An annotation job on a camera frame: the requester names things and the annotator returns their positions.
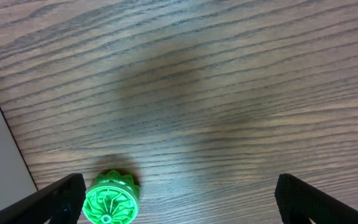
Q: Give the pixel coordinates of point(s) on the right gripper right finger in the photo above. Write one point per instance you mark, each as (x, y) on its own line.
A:
(299, 202)

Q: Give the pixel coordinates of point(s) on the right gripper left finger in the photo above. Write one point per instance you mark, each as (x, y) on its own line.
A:
(58, 203)

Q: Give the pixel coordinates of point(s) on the green ridged round cap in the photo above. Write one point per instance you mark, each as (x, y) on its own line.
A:
(112, 198)

